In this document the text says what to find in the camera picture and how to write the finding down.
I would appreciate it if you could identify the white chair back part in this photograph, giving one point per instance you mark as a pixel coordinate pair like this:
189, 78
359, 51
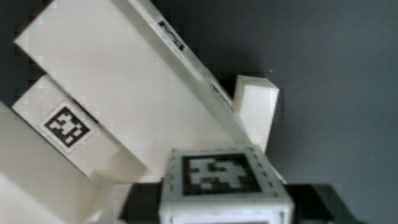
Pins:
114, 57

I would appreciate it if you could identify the white tagged cube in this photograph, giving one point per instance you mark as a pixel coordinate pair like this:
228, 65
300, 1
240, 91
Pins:
222, 189

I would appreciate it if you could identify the white chair leg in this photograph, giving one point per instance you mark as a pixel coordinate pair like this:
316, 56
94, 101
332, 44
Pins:
75, 133

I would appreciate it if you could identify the white U-shaped obstacle frame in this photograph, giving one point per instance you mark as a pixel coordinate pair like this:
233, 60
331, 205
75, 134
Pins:
254, 102

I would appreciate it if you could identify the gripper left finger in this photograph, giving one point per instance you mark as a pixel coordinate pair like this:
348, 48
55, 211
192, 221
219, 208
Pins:
141, 205

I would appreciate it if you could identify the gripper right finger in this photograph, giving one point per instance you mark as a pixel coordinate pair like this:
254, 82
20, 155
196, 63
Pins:
320, 208

